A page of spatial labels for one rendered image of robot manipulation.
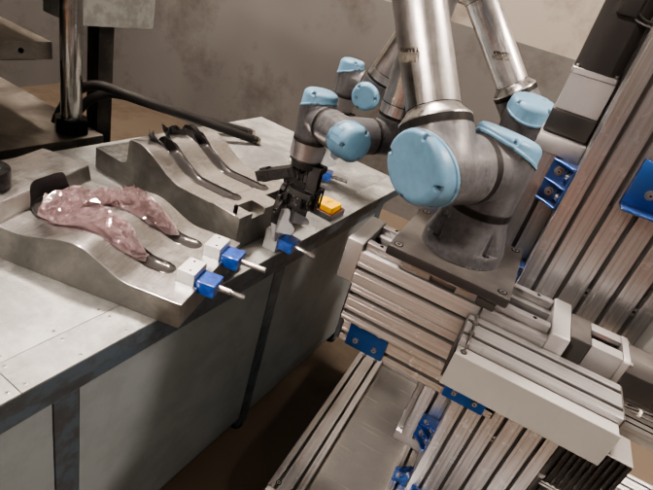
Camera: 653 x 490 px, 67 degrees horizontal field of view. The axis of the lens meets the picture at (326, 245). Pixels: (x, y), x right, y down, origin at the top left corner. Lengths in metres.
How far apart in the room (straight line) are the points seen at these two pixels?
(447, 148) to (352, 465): 1.08
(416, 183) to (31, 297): 0.70
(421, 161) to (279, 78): 3.11
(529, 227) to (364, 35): 2.55
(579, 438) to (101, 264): 0.84
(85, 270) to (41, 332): 0.13
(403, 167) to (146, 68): 3.93
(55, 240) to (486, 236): 0.76
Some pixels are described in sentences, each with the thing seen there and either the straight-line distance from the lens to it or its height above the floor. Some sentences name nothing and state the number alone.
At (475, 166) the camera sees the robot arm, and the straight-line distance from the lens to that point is 0.77.
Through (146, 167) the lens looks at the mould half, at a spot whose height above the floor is 0.88.
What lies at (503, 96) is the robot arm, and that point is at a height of 1.24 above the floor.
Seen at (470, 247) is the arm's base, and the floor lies 1.08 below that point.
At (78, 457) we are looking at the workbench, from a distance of 1.18.
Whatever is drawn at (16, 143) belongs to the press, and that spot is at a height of 0.79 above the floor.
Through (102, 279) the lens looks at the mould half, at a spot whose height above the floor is 0.84.
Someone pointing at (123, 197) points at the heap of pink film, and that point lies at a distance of 1.10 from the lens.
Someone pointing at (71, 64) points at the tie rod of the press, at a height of 1.00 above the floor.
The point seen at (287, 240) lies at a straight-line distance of 1.19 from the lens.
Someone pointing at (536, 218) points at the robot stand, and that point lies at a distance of 1.11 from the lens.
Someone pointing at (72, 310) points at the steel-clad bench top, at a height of 0.80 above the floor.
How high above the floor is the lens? 1.43
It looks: 29 degrees down
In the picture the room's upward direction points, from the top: 17 degrees clockwise
